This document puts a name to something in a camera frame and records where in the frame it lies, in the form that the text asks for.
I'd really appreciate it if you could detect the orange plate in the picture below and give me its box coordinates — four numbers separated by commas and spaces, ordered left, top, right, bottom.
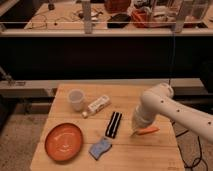
44, 123, 83, 162

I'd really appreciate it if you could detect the orange pepper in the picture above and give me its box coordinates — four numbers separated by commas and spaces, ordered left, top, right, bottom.
136, 126, 160, 135

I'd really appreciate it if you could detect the white tube bottle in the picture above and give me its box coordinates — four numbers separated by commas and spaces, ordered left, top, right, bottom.
82, 95, 110, 118

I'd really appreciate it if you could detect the red box on bench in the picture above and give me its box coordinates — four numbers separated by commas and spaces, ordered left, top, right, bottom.
131, 10, 149, 28

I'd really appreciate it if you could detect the white ceramic cup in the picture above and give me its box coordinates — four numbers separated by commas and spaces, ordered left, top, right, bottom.
68, 89, 85, 112

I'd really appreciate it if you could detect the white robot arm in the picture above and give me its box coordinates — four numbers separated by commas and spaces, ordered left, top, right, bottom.
132, 83, 213, 143

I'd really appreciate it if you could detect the black tray on bench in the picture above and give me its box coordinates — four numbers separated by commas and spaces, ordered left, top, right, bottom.
107, 13, 131, 28

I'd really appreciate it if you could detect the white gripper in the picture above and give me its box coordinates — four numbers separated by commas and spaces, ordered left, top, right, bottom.
130, 105, 157, 137

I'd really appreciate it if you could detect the black striped block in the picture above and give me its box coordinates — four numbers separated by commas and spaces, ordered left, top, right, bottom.
105, 112, 122, 138

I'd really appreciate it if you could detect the grey metal post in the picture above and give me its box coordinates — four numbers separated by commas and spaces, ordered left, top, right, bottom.
82, 0, 92, 34
173, 0, 193, 33

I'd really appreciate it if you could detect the grey metal post right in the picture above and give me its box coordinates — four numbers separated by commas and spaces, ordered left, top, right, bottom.
173, 0, 193, 33

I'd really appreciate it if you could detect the black floor cable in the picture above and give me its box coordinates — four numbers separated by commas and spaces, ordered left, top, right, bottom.
171, 121, 211, 171

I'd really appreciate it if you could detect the blue sponge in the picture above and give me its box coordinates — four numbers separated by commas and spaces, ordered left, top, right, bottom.
89, 137, 112, 160

